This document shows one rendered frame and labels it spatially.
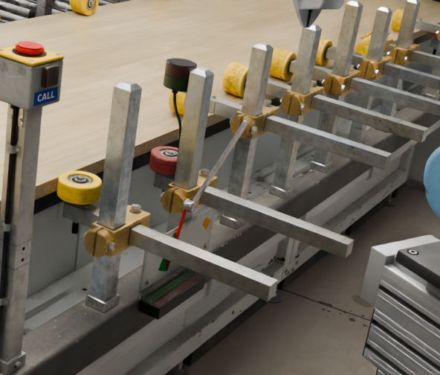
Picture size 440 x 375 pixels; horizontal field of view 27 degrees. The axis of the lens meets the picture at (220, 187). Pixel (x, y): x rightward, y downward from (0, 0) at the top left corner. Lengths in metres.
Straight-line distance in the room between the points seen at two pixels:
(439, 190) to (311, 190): 1.28
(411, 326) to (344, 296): 2.02
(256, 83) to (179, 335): 0.96
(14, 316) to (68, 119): 0.66
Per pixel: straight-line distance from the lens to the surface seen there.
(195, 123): 1.79
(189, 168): 1.82
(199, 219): 1.91
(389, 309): 1.45
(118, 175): 1.60
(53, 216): 1.88
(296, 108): 2.22
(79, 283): 1.97
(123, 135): 1.58
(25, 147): 1.37
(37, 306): 1.88
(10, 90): 1.33
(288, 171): 2.30
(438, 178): 1.16
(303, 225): 1.80
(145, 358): 2.57
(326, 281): 3.51
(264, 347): 3.03
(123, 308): 1.74
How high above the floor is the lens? 1.59
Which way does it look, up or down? 23 degrees down
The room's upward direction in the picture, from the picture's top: 10 degrees clockwise
